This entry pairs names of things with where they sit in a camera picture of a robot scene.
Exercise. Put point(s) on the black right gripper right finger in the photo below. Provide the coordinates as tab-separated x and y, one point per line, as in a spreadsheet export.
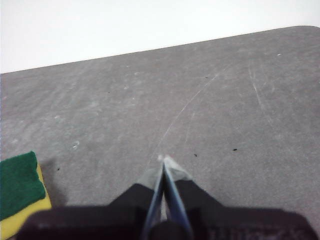
237	225

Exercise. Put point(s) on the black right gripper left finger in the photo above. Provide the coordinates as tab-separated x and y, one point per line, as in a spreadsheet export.
100	222

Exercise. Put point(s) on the green and yellow sponge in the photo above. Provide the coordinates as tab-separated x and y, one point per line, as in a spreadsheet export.
20	185

